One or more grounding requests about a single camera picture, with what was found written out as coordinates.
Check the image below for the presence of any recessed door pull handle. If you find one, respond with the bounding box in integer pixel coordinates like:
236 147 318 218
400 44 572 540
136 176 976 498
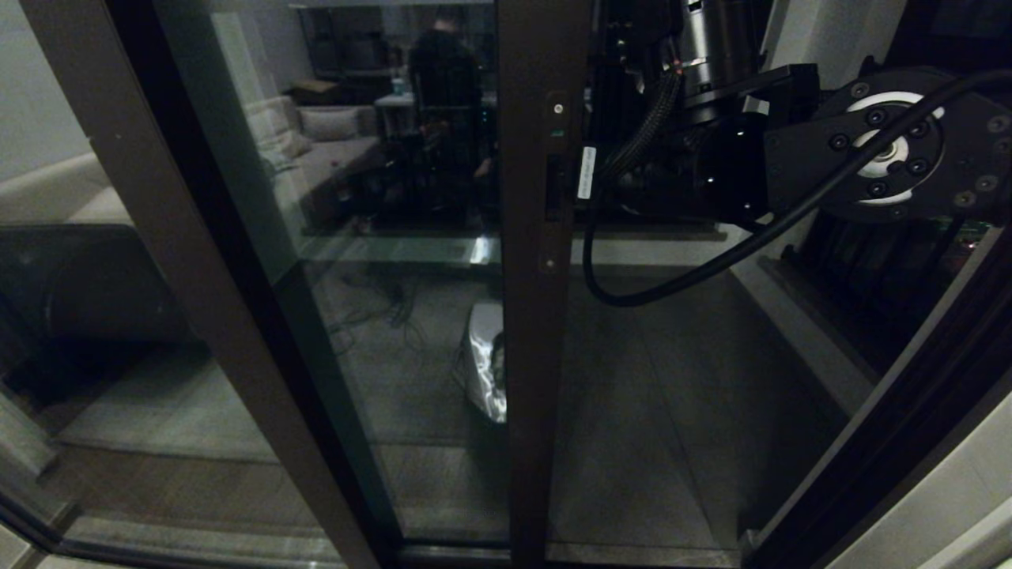
544 154 565 224

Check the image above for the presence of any brown framed sliding glass door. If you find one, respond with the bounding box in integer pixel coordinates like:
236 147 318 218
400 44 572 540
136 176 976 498
154 0 592 569

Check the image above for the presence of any long stone balcony sill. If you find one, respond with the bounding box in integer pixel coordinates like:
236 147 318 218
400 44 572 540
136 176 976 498
304 225 727 243

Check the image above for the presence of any short stone balcony sill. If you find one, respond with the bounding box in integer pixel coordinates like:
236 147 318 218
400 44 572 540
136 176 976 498
757 256 904 386

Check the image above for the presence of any brown framed fixed glass door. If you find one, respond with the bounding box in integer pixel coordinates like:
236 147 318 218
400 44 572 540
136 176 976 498
0 0 402 569

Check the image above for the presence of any black braided cable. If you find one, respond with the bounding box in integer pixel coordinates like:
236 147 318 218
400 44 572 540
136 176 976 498
607 67 683 179

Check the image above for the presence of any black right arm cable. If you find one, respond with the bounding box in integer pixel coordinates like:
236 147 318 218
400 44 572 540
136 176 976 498
581 70 1012 309

